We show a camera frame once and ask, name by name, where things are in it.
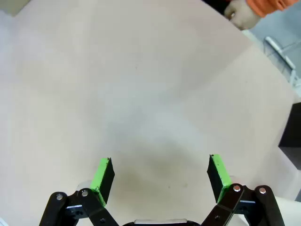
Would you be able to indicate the person's orange-sleeved left forearm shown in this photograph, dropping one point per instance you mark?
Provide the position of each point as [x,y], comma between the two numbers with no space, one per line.
[265,5]

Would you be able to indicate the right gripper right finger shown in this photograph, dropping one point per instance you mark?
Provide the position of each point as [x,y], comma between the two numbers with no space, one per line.
[219,179]

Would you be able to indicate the white side table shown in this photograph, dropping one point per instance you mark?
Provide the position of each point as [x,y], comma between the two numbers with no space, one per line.
[279,49]

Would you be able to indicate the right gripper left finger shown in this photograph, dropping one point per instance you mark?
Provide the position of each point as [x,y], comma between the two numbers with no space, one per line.
[103,179]

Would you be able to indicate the person's left hand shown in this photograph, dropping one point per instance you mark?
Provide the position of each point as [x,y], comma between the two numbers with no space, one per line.
[242,15]

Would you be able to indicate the black square box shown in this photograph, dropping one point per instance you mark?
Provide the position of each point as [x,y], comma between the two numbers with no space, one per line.
[292,134]

